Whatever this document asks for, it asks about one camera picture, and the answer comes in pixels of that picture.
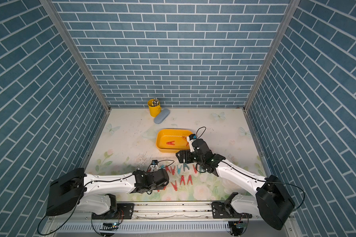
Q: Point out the teal clothespin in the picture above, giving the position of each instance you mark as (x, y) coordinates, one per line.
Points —
(185, 167)

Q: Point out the grey glasses case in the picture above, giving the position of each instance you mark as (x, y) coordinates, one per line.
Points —
(161, 116)

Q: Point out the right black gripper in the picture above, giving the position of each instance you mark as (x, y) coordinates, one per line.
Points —
(188, 152)

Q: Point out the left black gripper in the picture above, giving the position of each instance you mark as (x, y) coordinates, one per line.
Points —
(162, 185)

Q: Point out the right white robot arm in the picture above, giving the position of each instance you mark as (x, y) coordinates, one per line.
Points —
(272, 200)

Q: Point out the yellow pen cup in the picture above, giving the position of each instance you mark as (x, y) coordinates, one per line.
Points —
(154, 107)

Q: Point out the yellow storage box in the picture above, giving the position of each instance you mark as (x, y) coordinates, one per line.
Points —
(172, 140)

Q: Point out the light blue clothespin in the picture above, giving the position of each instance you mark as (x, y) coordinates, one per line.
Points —
(179, 168)

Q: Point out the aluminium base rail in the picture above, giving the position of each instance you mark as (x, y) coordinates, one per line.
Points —
(165, 218)

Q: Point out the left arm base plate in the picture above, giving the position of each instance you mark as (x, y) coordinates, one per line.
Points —
(120, 211)

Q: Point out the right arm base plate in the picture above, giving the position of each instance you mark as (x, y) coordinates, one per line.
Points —
(222, 210)

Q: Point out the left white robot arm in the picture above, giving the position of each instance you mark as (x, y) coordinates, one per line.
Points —
(94, 193)

